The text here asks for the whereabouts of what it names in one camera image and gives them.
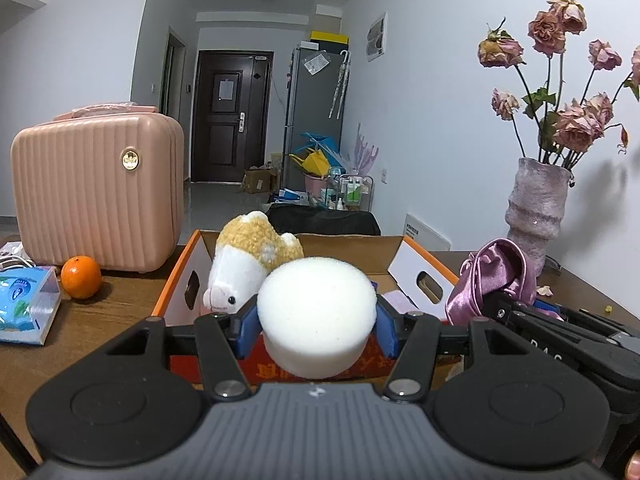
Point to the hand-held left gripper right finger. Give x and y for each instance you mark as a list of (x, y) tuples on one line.
[(386, 329)]

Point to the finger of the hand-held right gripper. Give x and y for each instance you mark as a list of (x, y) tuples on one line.
[(600, 327), (515, 316)]

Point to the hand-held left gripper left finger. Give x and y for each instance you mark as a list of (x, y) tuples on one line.
[(248, 327)]

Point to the pink satin pouch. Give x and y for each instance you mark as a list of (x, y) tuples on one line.
[(492, 272)]

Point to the white round sponge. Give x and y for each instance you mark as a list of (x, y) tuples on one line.
[(315, 310)]

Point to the tan white hamster plush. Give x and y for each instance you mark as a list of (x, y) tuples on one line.
[(245, 255)]

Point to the orange cardboard box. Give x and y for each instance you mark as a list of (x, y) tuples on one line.
[(350, 252)]

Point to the person's right hand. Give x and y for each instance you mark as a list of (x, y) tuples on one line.
[(634, 466)]

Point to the fallen pink petal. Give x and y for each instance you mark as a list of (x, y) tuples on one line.
[(545, 290)]

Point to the white leaning board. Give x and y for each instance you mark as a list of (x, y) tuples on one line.
[(427, 234)]

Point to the mauve textured vase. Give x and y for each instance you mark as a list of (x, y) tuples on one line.
[(537, 210)]

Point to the metal trolley with bottles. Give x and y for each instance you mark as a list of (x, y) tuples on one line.
[(350, 192)]

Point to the brown cardboard box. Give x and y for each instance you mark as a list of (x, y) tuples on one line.
[(260, 181)]

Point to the pink bucket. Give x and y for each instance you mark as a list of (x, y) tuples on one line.
[(316, 185)]

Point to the orange fruit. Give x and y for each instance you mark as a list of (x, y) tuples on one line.
[(81, 277)]

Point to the blue yellow toy pile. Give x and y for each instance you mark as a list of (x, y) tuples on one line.
[(317, 157)]

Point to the dried pink roses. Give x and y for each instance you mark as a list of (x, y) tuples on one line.
[(575, 120)]

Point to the pink ribbed suitcase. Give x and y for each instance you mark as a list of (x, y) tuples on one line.
[(95, 190)]

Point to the dark brown door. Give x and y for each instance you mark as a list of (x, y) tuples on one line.
[(230, 120)]

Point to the blue tissue pack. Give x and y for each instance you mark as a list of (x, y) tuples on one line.
[(25, 305)]

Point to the grey refrigerator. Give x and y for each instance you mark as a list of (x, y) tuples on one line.
[(312, 110)]

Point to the white paper notice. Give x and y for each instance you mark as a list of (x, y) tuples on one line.
[(225, 90)]

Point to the white folded umbrella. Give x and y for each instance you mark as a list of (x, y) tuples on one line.
[(340, 85)]

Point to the clear plastic bag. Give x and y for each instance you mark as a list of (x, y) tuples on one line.
[(316, 62)]

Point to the yellow black box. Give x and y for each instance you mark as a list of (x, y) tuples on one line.
[(328, 38)]

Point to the purple wall decal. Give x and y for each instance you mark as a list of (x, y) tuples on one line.
[(364, 150)]

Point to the white wall panel box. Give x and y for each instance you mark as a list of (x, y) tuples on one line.
[(377, 37)]

